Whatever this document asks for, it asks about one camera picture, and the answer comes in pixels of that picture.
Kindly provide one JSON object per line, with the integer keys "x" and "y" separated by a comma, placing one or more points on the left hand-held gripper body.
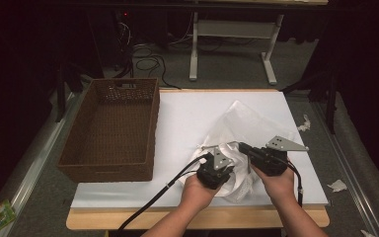
{"x": 212, "y": 176}

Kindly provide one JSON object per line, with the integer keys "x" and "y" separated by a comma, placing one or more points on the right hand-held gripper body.
{"x": 269, "y": 163}

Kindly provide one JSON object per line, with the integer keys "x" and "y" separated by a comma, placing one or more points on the brown wicker basket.
{"x": 112, "y": 131}

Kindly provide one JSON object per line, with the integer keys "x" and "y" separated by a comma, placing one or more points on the person's left hand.
{"x": 197, "y": 196}

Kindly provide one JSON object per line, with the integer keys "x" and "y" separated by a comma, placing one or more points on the person's right hand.
{"x": 279, "y": 187}

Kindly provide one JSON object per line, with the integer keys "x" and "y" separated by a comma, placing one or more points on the crumpled white paper scrap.
{"x": 367, "y": 233}
{"x": 304, "y": 123}
{"x": 338, "y": 185}

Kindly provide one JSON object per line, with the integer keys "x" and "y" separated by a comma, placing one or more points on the white board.
{"x": 184, "y": 125}

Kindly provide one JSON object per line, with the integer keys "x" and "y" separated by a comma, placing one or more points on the black stand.
{"x": 60, "y": 95}
{"x": 330, "y": 98}

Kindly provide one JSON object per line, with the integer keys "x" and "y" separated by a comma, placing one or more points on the wooden table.
{"x": 89, "y": 219}

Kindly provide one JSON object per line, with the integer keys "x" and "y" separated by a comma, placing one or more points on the dark box with red light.
{"x": 108, "y": 42}

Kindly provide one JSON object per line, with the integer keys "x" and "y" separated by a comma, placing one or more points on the metal floor rail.
{"x": 345, "y": 158}
{"x": 29, "y": 177}

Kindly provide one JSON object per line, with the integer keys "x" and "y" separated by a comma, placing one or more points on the white desk frame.
{"x": 233, "y": 29}

